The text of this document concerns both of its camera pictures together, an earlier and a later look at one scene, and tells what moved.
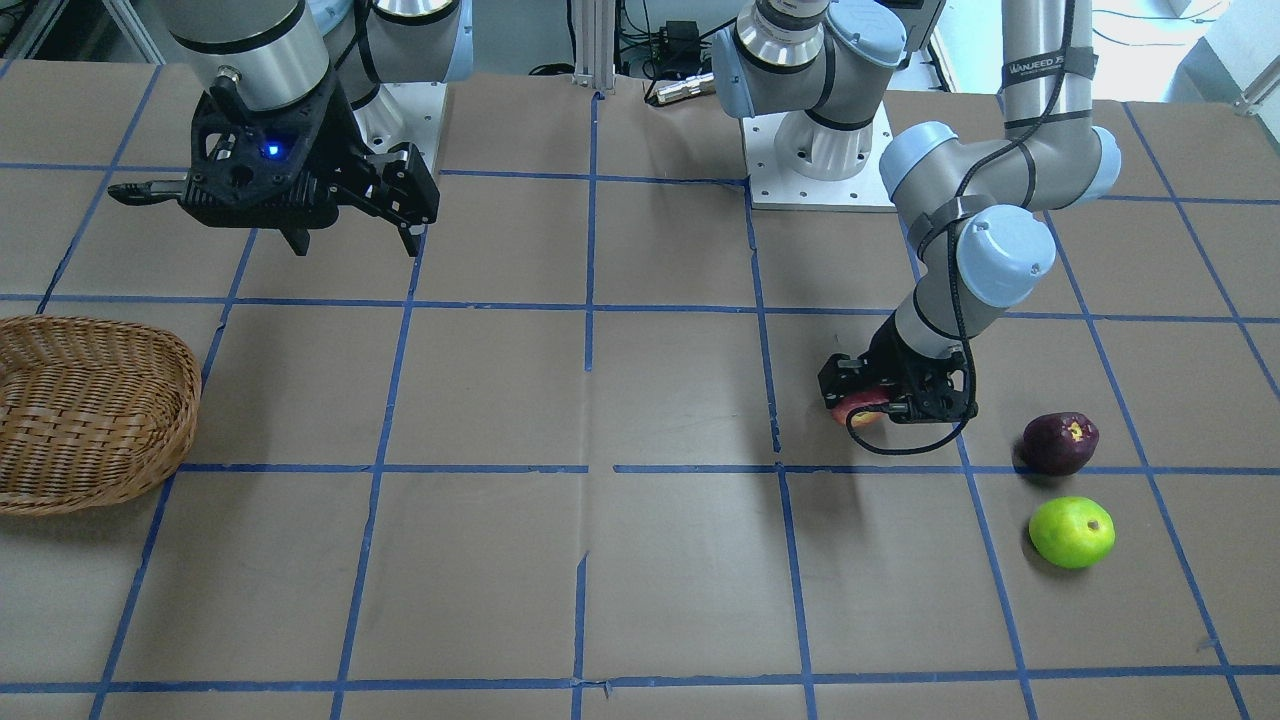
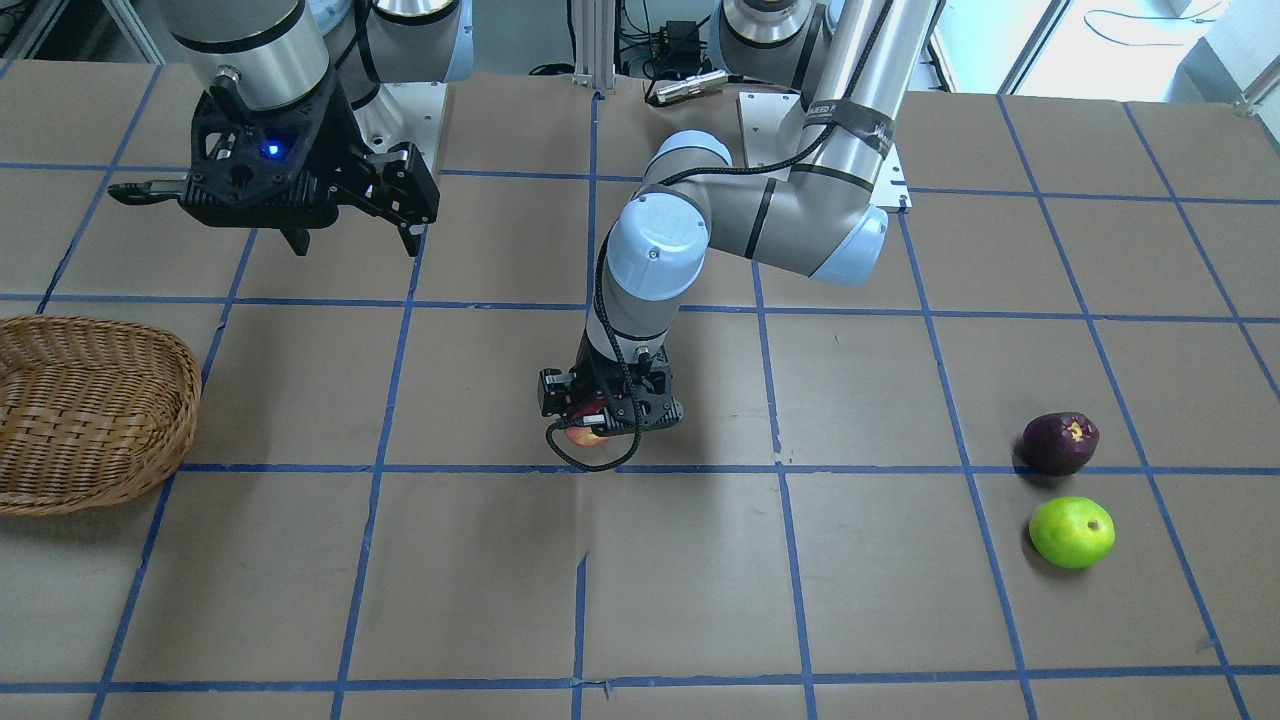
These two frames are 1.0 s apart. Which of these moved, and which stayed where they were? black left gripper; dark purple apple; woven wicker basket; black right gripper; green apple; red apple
Moved: black left gripper; red apple
Stayed: green apple; woven wicker basket; black right gripper; dark purple apple
